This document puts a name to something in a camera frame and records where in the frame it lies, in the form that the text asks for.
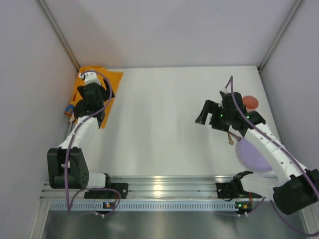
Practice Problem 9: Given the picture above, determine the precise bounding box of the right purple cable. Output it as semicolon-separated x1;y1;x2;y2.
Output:
225;76;319;237

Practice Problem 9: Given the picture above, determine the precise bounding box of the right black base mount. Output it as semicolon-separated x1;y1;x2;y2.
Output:
216;182;250;199

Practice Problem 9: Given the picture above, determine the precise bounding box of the lilac plate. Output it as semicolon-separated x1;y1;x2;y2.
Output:
235;138;272;173

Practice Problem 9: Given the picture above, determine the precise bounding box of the perforated cable duct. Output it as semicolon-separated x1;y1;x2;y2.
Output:
49;201;240;211

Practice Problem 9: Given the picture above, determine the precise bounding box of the aluminium rail frame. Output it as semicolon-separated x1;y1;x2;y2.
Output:
40;175;235;200

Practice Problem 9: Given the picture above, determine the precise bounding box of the gold spoon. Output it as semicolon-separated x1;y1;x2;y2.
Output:
230;132;241;141

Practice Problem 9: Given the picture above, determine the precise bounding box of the purple cable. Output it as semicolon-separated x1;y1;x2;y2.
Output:
65;70;122;217
225;76;319;237

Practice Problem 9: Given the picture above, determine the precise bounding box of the orange Mickey Mouse placemat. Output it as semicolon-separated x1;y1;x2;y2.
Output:
64;65;123;122

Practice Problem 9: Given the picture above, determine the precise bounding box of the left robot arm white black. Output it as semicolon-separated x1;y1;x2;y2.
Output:
47;83;110;189

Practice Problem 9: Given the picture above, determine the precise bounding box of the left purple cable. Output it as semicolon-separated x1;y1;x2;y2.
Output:
65;70;122;217

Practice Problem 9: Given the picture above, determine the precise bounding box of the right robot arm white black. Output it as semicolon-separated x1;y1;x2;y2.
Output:
195;92;319;215

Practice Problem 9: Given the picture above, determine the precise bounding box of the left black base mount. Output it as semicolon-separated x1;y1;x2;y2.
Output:
84;183;129;199

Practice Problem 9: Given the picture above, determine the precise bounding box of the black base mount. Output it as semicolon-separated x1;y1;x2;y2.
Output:
84;183;129;199
216;182;250;199

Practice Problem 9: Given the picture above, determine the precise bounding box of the red cup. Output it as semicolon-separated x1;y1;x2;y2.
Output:
242;96;259;111

